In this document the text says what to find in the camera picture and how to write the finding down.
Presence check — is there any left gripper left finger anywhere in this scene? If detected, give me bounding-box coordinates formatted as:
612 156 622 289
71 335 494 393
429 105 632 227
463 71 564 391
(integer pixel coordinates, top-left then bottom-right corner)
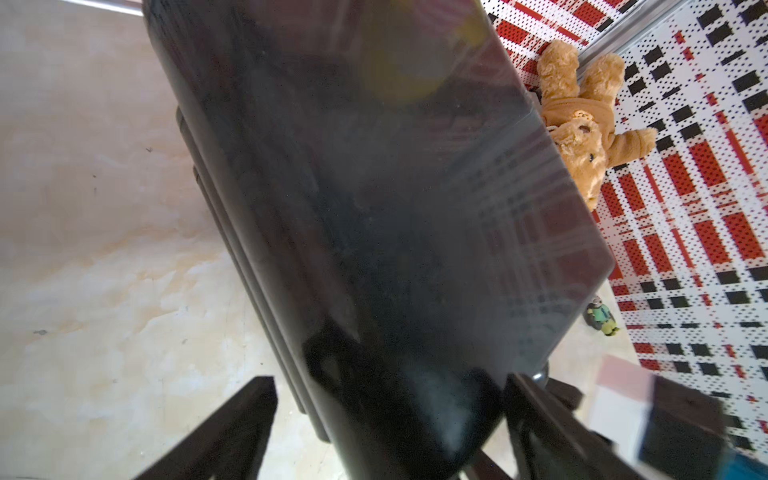
138 376 278 480

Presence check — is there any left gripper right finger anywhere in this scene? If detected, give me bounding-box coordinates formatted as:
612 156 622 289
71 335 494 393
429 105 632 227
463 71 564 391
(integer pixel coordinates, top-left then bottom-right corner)
504 374 640 479

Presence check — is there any black pink drawer cabinet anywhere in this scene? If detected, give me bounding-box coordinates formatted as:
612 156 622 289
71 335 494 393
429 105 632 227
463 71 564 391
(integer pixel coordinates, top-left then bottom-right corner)
143 1 613 479

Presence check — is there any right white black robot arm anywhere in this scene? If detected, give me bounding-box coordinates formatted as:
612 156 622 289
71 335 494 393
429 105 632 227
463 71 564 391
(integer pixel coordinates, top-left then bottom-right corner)
585 356 767 479

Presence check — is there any brown teddy bear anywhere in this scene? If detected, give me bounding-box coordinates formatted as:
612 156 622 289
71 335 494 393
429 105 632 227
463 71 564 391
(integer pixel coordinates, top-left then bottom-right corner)
537 40 657 211

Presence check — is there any green keychain toy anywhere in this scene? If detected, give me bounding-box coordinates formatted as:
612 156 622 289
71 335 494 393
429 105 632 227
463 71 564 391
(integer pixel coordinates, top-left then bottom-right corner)
583 296 619 337

